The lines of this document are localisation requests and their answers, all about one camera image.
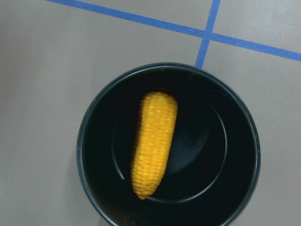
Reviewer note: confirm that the yellow plastic corn cob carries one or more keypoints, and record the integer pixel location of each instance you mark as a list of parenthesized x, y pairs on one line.
[(155, 129)]

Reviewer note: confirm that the blue saucepan with handle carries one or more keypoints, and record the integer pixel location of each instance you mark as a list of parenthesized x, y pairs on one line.
[(213, 163)]

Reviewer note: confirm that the brown table mat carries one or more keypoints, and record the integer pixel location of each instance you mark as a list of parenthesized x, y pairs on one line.
[(54, 59)]

